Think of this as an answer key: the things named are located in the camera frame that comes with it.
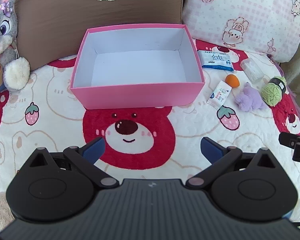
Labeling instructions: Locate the orange makeup sponge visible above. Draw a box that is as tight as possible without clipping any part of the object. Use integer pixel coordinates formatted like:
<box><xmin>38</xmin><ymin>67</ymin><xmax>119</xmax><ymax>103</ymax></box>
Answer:
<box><xmin>225</xmin><ymin>74</ymin><xmax>240</xmax><ymax>87</ymax></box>

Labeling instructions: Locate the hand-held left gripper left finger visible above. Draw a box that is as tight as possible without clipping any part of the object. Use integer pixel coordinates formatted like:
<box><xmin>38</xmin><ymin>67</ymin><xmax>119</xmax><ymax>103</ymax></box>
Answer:
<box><xmin>25</xmin><ymin>137</ymin><xmax>118</xmax><ymax>190</ymax></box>

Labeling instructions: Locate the green yarn ball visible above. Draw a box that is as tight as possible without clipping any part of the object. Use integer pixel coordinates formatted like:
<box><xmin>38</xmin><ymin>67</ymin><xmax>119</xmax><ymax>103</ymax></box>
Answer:
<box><xmin>262</xmin><ymin>76</ymin><xmax>289</xmax><ymax>107</ymax></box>

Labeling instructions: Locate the blue white wet wipes pack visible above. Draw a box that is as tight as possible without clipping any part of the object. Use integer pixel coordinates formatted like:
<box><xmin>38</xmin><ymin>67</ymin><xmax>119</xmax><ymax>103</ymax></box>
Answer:
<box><xmin>197</xmin><ymin>50</ymin><xmax>235</xmax><ymax>72</ymax></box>

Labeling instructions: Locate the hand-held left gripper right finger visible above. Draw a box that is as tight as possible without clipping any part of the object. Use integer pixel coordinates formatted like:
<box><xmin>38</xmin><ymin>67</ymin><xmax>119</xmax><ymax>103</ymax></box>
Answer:
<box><xmin>185</xmin><ymin>137</ymin><xmax>278</xmax><ymax>190</ymax></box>

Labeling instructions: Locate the grey rabbit plush toy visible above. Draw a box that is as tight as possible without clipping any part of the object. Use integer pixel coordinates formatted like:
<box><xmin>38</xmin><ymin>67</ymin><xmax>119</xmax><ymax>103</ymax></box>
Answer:
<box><xmin>0</xmin><ymin>0</ymin><xmax>31</xmax><ymax>92</ymax></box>

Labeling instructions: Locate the purple plush toy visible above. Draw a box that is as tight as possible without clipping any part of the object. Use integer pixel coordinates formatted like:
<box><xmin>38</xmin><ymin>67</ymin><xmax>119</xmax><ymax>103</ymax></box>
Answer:
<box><xmin>234</xmin><ymin>82</ymin><xmax>268</xmax><ymax>112</ymax></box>

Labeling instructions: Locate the brown embroidered cushion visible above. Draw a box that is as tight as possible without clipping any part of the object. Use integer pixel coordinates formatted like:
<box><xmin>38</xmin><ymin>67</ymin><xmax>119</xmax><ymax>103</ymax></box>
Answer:
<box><xmin>15</xmin><ymin>0</ymin><xmax>185</xmax><ymax>74</ymax></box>

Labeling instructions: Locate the pink floral pillow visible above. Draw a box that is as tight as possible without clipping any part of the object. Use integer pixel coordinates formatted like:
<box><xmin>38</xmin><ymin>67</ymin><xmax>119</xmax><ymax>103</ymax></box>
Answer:
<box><xmin>182</xmin><ymin>0</ymin><xmax>300</xmax><ymax>63</ymax></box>

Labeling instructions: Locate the small white wipes packet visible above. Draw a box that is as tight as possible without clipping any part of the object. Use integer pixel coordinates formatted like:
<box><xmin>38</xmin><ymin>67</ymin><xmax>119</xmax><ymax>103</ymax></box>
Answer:
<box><xmin>207</xmin><ymin>79</ymin><xmax>232</xmax><ymax>110</ymax></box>

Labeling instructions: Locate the clear cotton swab box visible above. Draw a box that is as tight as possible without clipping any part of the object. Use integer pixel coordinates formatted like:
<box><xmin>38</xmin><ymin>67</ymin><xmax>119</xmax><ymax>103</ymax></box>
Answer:
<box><xmin>240</xmin><ymin>58</ymin><xmax>264</xmax><ymax>84</ymax></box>

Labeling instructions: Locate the pink cardboard box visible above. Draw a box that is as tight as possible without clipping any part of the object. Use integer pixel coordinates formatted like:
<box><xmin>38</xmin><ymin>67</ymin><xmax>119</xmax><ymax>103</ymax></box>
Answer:
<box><xmin>70</xmin><ymin>24</ymin><xmax>205</xmax><ymax>110</ymax></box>

